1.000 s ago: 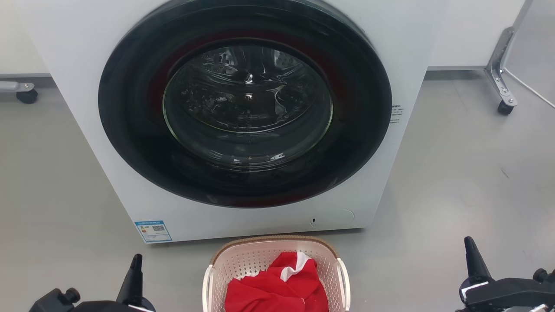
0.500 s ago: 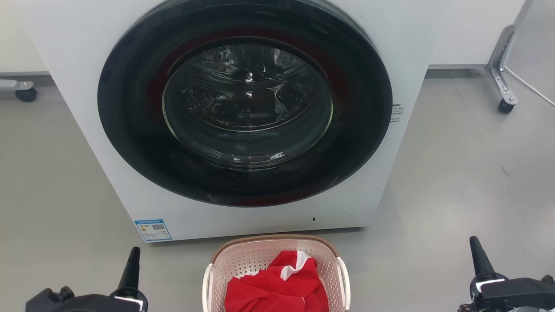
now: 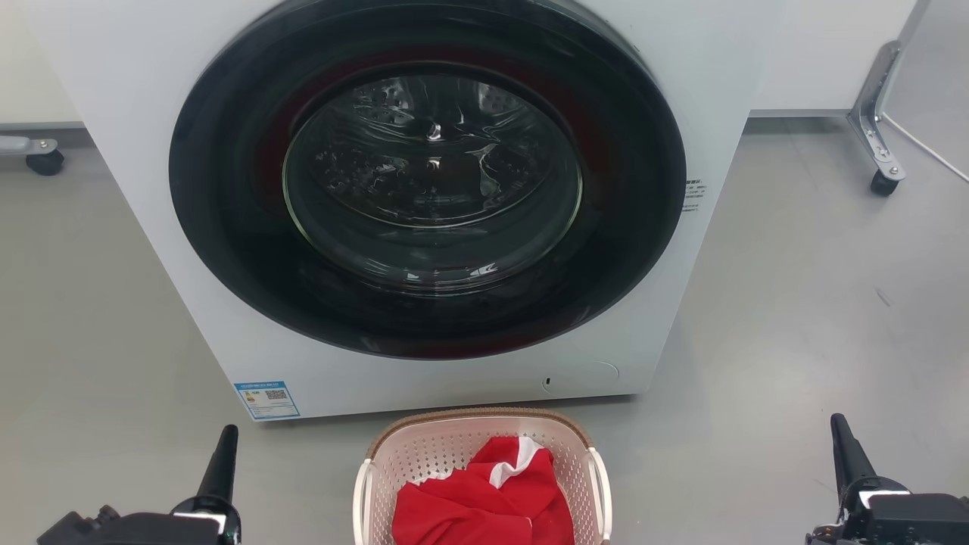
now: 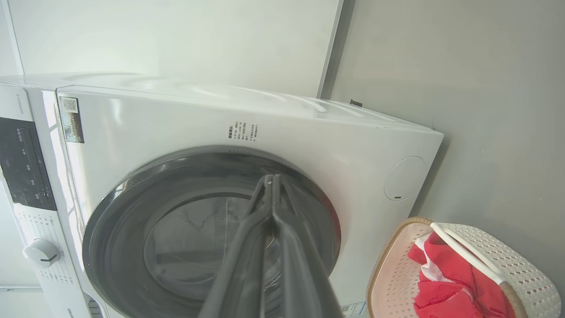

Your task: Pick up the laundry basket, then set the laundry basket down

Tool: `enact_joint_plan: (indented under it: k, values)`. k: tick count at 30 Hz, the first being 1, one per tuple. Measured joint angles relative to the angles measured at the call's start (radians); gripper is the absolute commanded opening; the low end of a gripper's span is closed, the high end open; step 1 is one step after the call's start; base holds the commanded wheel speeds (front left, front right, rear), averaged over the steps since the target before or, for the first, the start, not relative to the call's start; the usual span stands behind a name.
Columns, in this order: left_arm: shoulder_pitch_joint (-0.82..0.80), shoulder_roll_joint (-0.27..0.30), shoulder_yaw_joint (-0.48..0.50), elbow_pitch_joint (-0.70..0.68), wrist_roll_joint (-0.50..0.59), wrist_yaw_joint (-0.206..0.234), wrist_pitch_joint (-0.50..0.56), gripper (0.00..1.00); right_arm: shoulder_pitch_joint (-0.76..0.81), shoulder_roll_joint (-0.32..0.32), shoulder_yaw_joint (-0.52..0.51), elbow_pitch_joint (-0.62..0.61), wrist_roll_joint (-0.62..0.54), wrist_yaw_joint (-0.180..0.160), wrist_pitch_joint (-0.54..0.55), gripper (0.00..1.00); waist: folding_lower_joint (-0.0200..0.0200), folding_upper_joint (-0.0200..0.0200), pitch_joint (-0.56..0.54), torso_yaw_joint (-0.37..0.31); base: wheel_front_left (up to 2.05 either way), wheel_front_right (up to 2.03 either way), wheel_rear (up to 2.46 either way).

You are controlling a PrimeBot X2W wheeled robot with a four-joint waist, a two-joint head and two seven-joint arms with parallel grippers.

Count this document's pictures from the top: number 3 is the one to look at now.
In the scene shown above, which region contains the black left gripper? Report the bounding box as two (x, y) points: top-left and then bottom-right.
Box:
(36, 425), (241, 545)

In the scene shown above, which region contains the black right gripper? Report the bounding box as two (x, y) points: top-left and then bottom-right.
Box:
(806, 413), (969, 545)

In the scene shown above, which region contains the cream perforated laundry basket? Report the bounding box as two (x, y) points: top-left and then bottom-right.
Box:
(353, 407), (612, 545)

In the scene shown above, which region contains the blue energy label sticker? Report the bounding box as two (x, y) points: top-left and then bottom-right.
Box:
(233, 381), (301, 421)

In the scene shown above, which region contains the black round washing machine door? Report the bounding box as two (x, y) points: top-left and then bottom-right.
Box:
(168, 0), (688, 361)

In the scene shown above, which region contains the red and white garment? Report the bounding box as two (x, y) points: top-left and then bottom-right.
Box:
(391, 436), (576, 545)

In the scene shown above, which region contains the long grey metal leg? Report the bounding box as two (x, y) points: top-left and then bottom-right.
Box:
(848, 0), (933, 181)

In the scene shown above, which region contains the white front-load washing machine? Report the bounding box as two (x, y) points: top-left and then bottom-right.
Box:
(26, 0), (788, 422)

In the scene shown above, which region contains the short grey metal leg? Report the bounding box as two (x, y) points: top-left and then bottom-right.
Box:
(0, 135), (58, 157)

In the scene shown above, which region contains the white partition panel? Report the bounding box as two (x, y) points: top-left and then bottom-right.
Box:
(0, 0), (83, 129)
(752, 0), (918, 117)

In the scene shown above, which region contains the thin white cable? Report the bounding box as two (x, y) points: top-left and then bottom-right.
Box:
(882, 111), (969, 184)

